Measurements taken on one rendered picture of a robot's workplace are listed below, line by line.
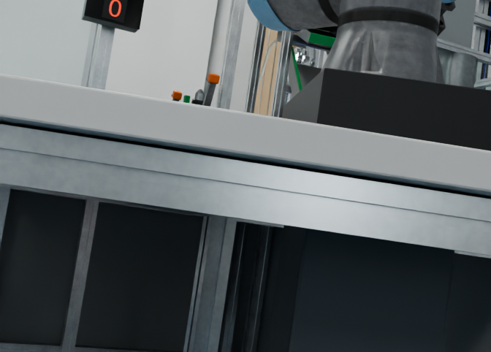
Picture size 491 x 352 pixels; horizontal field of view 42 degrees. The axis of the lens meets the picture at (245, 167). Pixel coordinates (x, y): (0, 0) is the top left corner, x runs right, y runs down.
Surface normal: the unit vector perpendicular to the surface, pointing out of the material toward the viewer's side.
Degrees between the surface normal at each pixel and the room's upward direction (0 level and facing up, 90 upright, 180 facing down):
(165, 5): 90
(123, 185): 90
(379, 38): 76
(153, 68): 90
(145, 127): 90
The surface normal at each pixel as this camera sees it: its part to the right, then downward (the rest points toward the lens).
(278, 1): -0.60, 0.54
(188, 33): 0.07, -0.07
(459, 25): 0.39, -0.03
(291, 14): -0.44, 0.80
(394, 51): 0.04, -0.33
